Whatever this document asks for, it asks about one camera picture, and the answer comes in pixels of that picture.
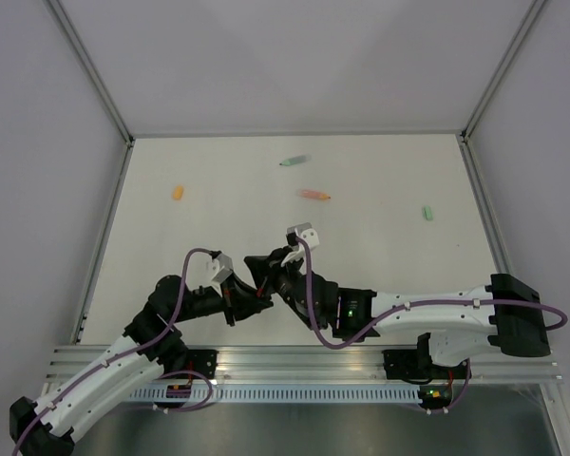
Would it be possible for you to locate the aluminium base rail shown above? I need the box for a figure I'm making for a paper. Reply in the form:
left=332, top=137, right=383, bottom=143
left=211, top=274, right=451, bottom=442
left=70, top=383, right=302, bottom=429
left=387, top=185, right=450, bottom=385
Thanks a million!
left=42, top=345, right=564, bottom=383

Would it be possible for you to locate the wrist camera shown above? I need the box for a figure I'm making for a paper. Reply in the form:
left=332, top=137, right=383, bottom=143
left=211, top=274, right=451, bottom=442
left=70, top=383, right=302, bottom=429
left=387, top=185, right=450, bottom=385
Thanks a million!
left=206, top=251, right=233, bottom=295
left=281, top=222, right=319, bottom=266

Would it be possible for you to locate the left aluminium frame post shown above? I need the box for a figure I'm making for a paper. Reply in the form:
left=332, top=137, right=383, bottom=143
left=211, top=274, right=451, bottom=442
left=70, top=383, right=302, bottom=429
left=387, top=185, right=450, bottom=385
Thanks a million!
left=42, top=0, right=135, bottom=146

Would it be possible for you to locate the right aluminium frame post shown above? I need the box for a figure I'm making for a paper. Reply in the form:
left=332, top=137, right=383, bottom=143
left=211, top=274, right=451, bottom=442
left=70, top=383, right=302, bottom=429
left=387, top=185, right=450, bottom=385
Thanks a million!
left=459, top=0, right=550, bottom=143

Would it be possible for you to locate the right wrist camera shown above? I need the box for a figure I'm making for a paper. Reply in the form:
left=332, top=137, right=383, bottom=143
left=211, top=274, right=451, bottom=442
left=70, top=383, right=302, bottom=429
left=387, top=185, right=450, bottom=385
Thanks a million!
left=281, top=222, right=319, bottom=266

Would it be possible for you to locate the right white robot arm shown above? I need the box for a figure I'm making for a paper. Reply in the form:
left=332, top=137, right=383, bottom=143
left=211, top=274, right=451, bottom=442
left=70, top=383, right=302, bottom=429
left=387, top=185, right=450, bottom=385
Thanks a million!
left=244, top=246, right=551, bottom=381

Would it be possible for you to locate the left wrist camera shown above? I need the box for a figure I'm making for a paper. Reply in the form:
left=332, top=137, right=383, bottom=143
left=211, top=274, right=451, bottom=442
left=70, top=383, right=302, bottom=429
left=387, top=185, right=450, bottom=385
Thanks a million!
left=206, top=251, right=233, bottom=295

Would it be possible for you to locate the light green pen cap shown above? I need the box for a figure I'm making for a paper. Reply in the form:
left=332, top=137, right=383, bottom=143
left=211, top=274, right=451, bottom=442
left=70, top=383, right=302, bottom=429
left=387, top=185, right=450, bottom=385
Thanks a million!
left=422, top=205, right=433, bottom=221

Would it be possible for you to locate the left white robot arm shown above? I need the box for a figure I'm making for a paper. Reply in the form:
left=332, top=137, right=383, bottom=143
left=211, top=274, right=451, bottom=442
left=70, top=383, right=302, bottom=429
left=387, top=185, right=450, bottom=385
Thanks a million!
left=9, top=273, right=273, bottom=455

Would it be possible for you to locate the orange pen cap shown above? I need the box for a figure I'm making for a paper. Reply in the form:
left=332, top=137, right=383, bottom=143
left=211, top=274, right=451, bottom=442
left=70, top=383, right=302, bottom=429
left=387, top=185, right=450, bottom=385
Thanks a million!
left=172, top=185, right=184, bottom=200

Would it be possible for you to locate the aluminium frame post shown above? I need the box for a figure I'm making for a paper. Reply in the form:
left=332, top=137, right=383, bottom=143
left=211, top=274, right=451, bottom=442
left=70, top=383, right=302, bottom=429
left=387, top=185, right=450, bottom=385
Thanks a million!
left=42, top=0, right=135, bottom=146
left=459, top=0, right=550, bottom=143

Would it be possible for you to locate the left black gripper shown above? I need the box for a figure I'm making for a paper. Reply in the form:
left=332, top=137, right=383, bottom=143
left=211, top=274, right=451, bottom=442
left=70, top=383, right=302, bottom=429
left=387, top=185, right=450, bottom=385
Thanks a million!
left=170, top=271, right=274, bottom=324

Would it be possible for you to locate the light green pen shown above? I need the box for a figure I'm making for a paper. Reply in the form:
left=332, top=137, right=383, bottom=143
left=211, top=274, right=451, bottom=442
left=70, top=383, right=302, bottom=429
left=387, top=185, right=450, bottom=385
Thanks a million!
left=279, top=155, right=312, bottom=167

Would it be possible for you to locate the slotted cable duct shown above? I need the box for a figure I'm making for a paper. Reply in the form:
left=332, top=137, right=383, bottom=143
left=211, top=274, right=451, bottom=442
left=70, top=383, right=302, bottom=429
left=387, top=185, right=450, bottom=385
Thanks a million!
left=128, top=382, right=421, bottom=405

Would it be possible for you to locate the pink pen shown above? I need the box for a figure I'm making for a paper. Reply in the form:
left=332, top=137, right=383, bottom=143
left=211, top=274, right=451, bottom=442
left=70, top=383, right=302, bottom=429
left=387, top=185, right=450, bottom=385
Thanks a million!
left=297, top=189, right=332, bottom=200

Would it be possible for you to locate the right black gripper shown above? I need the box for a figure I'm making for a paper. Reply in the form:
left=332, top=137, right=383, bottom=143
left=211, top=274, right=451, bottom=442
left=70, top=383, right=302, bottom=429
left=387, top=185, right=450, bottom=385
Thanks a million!
left=243, top=248, right=302, bottom=312

